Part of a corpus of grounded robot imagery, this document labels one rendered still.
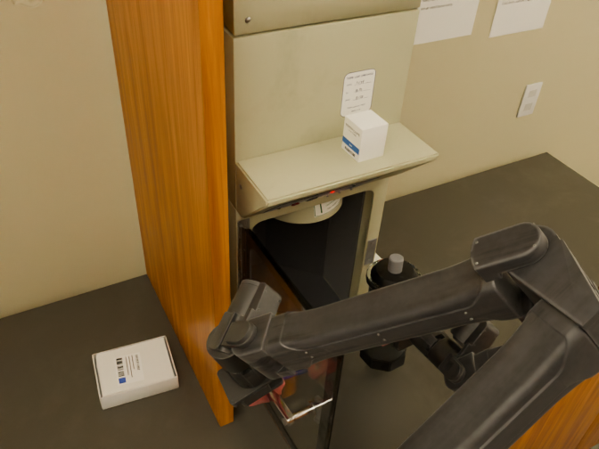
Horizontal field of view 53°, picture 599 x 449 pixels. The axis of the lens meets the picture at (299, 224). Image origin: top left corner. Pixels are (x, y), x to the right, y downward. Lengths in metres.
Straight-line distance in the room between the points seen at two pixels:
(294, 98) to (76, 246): 0.76
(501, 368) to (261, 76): 0.54
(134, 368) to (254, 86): 0.70
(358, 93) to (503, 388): 0.60
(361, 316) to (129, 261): 0.99
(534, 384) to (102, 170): 1.08
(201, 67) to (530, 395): 0.51
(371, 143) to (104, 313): 0.83
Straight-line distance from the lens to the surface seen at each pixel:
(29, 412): 1.39
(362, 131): 0.94
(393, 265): 1.17
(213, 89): 0.77
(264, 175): 0.92
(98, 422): 1.34
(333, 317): 0.72
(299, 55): 0.92
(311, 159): 0.97
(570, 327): 0.55
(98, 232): 1.51
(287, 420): 0.99
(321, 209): 1.14
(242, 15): 0.86
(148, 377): 1.33
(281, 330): 0.76
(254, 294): 0.88
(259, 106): 0.93
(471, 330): 1.12
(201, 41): 0.74
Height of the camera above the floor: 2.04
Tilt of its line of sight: 40 degrees down
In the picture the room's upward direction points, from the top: 4 degrees clockwise
